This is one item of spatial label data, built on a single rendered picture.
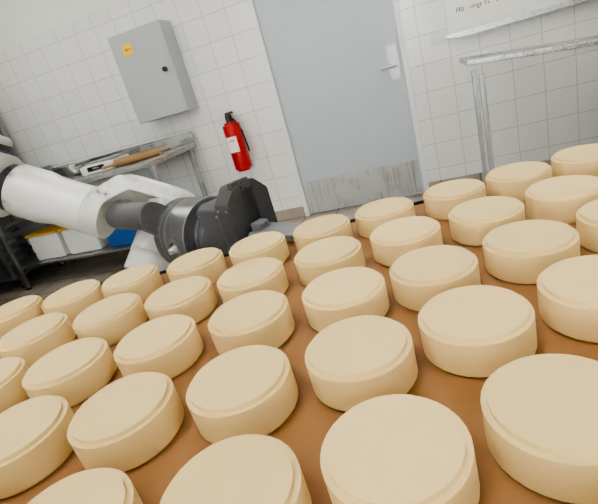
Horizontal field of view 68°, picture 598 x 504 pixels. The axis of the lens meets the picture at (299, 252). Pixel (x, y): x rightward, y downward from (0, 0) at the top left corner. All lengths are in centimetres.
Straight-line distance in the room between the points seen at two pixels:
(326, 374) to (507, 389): 7
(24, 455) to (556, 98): 380
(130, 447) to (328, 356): 9
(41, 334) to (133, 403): 15
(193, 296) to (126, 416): 12
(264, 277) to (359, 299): 8
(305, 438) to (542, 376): 9
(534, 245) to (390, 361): 12
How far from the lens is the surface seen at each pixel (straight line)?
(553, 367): 19
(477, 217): 32
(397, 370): 20
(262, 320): 25
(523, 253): 27
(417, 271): 26
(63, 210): 65
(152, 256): 59
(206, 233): 48
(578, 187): 36
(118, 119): 459
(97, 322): 34
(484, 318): 21
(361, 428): 17
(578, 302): 22
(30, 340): 37
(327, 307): 25
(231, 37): 400
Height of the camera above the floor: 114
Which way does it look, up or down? 20 degrees down
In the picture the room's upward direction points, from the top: 16 degrees counter-clockwise
